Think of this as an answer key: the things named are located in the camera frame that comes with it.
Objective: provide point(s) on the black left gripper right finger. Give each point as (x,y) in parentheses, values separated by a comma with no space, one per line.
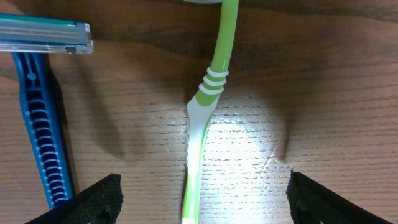
(311,202)

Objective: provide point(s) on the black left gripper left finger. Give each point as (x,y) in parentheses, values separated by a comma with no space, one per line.
(99,203)

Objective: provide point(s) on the green and white toothbrush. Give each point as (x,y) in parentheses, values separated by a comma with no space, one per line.
(201,107)

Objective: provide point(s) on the blue disposable razor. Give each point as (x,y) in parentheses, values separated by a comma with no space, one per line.
(29,39)

